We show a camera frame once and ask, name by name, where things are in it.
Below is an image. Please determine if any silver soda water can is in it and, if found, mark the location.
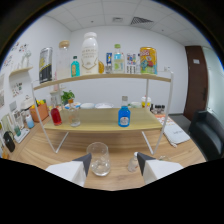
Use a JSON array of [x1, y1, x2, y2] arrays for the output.
[[38, 46, 54, 84]]

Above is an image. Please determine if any clear drinking glass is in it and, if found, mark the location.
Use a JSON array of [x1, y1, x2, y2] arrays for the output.
[[86, 141, 111, 177]]

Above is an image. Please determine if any white notebook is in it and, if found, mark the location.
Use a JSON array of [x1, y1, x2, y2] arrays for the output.
[[163, 123, 191, 148]]

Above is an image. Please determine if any clear bottle with orange label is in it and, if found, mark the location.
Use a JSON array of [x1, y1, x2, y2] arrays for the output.
[[68, 103, 82, 128]]

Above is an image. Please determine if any red liquid bottle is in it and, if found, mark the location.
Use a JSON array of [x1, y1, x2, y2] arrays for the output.
[[49, 105, 63, 127]]

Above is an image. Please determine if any two-tier wooden shelf rack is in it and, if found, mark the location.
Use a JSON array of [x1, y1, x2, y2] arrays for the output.
[[30, 70, 175, 156]]

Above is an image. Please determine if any blue liquid bottle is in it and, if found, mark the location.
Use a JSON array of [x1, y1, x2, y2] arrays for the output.
[[117, 95, 132, 128]]

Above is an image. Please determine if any white kitchen scale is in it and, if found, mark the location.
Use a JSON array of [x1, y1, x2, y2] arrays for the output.
[[13, 127, 31, 144]]

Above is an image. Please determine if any black sofa chair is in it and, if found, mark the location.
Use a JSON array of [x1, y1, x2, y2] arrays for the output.
[[188, 110, 224, 162]]

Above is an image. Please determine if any light blue small bottle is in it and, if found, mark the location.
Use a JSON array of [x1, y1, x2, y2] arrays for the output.
[[25, 114, 35, 129]]

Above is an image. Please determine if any white bowl with colourful rim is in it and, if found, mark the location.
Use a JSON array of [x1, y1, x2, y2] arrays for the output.
[[66, 101, 82, 110]]

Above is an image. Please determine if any plain white bowl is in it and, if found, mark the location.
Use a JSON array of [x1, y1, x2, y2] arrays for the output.
[[80, 102, 96, 110]]

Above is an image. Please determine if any white bottle with yellow label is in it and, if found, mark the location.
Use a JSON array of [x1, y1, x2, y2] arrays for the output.
[[141, 96, 152, 110]]

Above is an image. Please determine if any orange plant pot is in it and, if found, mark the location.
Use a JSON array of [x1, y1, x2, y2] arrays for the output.
[[29, 102, 50, 123]]

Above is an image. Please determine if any black kettle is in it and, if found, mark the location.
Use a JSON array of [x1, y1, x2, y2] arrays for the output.
[[2, 130, 16, 153]]

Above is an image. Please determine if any wide white bowl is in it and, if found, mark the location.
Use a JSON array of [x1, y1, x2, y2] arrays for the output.
[[95, 102, 114, 110]]

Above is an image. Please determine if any green potted plant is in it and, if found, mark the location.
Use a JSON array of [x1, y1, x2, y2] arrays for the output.
[[60, 89, 76, 105]]

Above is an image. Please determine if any brown door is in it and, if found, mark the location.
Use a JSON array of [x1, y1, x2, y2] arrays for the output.
[[183, 45, 209, 122]]

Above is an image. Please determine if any teal liquid bottle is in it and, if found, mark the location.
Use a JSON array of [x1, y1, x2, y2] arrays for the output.
[[70, 55, 81, 78]]

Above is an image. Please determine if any small bottle with blue cap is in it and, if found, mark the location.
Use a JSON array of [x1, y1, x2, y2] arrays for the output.
[[135, 57, 142, 75]]

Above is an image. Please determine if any amber round bottle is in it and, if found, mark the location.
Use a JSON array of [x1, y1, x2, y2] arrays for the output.
[[97, 59, 106, 75]]

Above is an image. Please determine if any yellow printed can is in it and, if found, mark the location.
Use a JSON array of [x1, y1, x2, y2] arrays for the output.
[[139, 46, 158, 75]]

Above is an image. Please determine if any glass jar with cork lid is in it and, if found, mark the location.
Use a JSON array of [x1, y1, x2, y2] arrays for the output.
[[57, 40, 72, 80]]

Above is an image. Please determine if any clear bottle with green cap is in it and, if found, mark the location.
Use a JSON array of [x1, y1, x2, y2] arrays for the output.
[[112, 43, 126, 74]]

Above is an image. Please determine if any large white bottle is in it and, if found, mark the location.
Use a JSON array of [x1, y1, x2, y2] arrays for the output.
[[80, 31, 100, 76]]

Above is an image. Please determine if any wooden wall shelf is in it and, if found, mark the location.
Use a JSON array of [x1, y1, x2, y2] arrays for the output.
[[8, 65, 34, 77]]

